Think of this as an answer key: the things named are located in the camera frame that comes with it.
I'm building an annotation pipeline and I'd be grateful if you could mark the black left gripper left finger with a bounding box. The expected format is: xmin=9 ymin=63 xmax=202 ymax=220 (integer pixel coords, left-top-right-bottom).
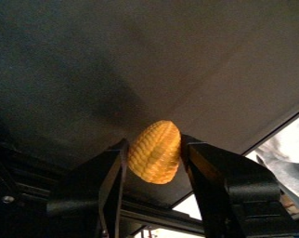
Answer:
xmin=46 ymin=138 xmax=132 ymax=238

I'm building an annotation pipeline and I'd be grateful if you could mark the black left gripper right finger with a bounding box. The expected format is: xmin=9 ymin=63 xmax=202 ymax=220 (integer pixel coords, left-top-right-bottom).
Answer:
xmin=179 ymin=133 xmax=299 ymax=238

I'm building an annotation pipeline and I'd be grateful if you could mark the yellow toy corn top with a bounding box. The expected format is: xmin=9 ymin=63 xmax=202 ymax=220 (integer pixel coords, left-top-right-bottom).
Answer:
xmin=127 ymin=120 xmax=183 ymax=185

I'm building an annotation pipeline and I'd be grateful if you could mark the grey cloth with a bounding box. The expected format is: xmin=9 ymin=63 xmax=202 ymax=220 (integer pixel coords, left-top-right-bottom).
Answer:
xmin=255 ymin=114 xmax=299 ymax=203

